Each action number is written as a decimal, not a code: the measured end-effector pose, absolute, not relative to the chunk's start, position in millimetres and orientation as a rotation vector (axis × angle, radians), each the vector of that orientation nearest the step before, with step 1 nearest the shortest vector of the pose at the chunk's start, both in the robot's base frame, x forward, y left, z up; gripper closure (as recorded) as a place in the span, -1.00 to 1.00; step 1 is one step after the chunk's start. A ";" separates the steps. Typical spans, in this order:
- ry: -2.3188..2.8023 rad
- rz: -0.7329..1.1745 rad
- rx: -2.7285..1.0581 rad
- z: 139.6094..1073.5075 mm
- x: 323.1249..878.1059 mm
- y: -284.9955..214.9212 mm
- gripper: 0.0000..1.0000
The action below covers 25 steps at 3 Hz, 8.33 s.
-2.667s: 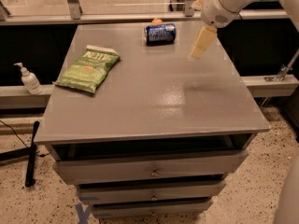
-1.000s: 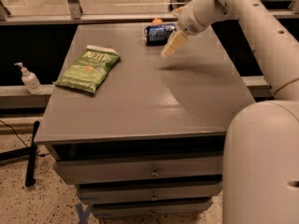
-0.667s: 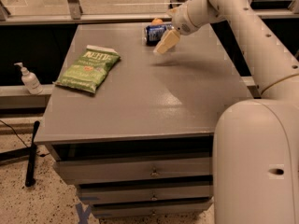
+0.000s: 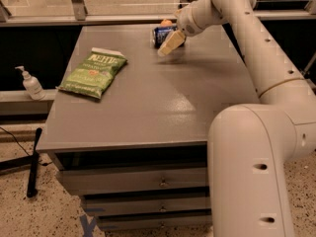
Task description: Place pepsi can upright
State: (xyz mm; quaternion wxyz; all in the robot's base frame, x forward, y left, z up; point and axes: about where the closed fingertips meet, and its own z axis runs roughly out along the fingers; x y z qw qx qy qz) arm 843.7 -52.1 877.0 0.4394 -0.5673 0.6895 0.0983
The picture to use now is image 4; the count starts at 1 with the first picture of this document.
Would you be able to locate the grey top drawer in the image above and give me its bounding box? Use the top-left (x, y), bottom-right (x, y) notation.
top-left (56, 164), bottom-right (208, 196)

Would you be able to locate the black tripod leg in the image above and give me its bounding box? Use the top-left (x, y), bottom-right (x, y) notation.
top-left (0, 128), bottom-right (42, 198)

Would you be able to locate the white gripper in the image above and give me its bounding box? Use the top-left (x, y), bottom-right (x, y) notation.
top-left (158, 3), bottom-right (203, 56)

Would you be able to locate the grey drawer cabinet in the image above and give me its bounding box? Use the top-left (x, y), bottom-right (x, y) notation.
top-left (37, 25), bottom-right (258, 220)

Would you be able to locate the grey drawer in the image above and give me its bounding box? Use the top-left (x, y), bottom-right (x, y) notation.
top-left (81, 194), bottom-right (210, 216)
top-left (56, 164), bottom-right (208, 196)
top-left (97, 211), bottom-right (211, 231)

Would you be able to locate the grey bottom drawer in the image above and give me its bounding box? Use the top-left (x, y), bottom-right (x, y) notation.
top-left (97, 211), bottom-right (211, 231)

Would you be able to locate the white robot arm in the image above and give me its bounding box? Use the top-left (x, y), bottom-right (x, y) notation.
top-left (158, 0), bottom-right (316, 237)

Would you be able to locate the white pump dispenser bottle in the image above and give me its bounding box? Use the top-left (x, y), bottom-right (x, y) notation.
top-left (17, 66), bottom-right (45, 100)

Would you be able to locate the orange fruit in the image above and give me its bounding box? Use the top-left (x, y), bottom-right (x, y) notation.
top-left (160, 19), bottom-right (173, 27)

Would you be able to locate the black floor cable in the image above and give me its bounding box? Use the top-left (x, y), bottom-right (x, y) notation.
top-left (0, 125), bottom-right (53, 167)

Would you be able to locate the green kettle chips bag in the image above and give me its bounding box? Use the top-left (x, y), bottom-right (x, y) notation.
top-left (57, 47), bottom-right (127, 99)

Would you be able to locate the blue pepsi can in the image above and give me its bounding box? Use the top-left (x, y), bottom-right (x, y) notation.
top-left (152, 26), bottom-right (177, 48)

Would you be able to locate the grey metal railing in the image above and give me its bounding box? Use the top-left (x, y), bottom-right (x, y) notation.
top-left (0, 0), bottom-right (316, 29)

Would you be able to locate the grey middle drawer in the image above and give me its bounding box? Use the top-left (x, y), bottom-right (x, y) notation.
top-left (81, 194), bottom-right (210, 216)

